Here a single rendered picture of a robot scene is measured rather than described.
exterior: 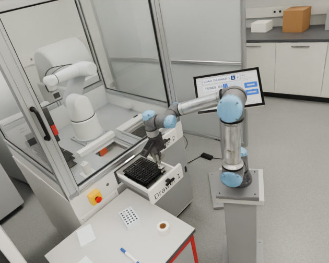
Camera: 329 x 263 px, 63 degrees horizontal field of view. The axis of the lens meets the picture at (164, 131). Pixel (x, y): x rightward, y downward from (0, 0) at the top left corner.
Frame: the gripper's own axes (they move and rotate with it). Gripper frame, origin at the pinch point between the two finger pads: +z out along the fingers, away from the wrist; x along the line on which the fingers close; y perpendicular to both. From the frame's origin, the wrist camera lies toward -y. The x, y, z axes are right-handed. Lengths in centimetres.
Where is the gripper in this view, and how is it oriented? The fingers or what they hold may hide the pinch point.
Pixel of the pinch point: (157, 163)
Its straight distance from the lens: 170.2
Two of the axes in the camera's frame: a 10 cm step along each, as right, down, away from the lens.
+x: -7.2, -2.3, 6.5
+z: 1.8, 8.4, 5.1
